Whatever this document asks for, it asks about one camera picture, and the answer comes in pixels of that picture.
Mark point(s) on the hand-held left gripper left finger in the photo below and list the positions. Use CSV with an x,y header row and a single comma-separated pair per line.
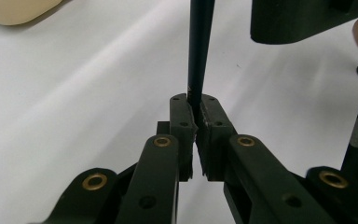
x,y
158,174

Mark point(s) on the dark green pen gold tip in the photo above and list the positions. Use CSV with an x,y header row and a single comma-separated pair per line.
x,y
200,46

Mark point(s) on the cream ceramic cup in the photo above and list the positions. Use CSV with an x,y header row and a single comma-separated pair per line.
x,y
15,11

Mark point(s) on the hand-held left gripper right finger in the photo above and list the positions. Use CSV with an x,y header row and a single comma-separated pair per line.
x,y
248,174

